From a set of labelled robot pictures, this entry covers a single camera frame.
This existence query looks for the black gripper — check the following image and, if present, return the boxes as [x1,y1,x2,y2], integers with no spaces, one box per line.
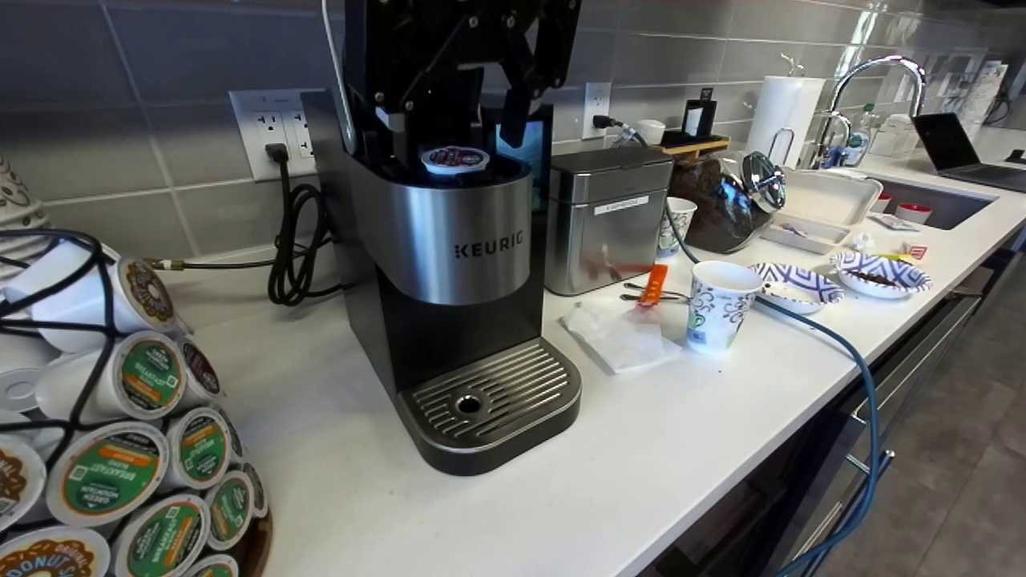
[342,0,584,160]

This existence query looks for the white coffee pod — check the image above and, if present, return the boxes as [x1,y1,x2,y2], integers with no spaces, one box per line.
[422,145,491,177]

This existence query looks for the silver black Keurig coffee maker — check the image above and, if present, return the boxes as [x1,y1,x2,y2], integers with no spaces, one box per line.
[318,110,580,473]

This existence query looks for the stainless steel box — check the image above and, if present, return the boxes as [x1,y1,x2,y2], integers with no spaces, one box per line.
[547,148,673,299]

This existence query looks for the white paper napkin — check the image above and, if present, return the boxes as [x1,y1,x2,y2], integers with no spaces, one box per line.
[563,305,681,374]

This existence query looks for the dark basket with kettle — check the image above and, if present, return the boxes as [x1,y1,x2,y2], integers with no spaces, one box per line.
[672,149,785,253]

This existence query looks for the patterned paper cup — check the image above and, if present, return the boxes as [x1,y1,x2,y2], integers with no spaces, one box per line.
[688,261,768,350]

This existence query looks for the white paper towel roll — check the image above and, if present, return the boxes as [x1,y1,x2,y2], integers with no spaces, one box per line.
[746,78,826,168]

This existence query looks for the empty blue patterned paper bowl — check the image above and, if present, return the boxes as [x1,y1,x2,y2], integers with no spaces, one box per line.
[756,264,841,316]

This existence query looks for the white dish tray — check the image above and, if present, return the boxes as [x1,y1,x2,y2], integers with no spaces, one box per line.
[782,170,881,223]

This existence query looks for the paper bowl with coffee grounds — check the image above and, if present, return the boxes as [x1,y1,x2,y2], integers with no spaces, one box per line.
[836,256,928,300]

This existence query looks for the chrome sink faucet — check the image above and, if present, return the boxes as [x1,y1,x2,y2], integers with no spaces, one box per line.
[813,52,932,172]

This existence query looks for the open laptop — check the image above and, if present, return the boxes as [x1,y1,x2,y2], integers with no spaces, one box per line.
[915,111,1026,193]

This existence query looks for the white wall outlet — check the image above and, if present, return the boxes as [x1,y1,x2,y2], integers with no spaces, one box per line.
[228,89,314,180]

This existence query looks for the black power cord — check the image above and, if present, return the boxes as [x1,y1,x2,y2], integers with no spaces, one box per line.
[148,140,362,311]

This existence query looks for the orange handled tool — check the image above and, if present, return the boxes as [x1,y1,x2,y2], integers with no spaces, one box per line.
[622,264,667,306]

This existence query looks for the blue cable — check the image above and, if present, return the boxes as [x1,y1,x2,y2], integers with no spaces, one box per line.
[753,290,898,577]

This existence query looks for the wire rack of coffee pods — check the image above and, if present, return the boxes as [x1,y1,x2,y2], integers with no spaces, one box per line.
[0,156,276,577]

